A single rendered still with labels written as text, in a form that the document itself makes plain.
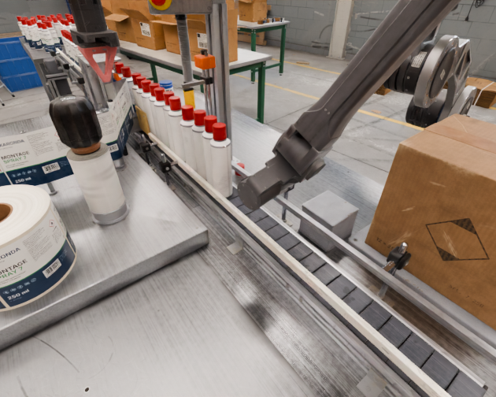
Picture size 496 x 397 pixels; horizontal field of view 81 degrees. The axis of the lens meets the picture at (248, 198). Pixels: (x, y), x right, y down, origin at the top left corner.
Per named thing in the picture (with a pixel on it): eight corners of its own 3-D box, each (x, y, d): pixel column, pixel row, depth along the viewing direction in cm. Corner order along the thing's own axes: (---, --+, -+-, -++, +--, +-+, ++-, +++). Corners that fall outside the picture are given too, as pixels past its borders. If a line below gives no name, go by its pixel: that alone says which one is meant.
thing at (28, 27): (26, 43, 256) (14, 16, 243) (94, 36, 283) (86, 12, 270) (33, 53, 227) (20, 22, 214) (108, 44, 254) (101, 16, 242)
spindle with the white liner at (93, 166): (88, 211, 76) (38, 96, 58) (123, 198, 80) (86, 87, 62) (98, 230, 70) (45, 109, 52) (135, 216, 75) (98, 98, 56)
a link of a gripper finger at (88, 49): (94, 87, 62) (79, 36, 56) (84, 79, 66) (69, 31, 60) (125, 81, 65) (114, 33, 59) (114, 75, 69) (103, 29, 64)
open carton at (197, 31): (175, 61, 244) (168, 9, 221) (218, 52, 274) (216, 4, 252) (208, 69, 224) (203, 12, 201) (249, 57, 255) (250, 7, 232)
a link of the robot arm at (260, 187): (330, 160, 49) (296, 124, 51) (283, 191, 43) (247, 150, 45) (300, 194, 59) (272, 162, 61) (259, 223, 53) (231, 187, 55)
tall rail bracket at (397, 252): (357, 307, 60) (379, 253, 50) (377, 288, 63) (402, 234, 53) (370, 319, 58) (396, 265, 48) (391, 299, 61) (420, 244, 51)
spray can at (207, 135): (205, 181, 87) (198, 115, 74) (221, 177, 88) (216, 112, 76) (209, 191, 83) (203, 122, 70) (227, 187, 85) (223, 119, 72)
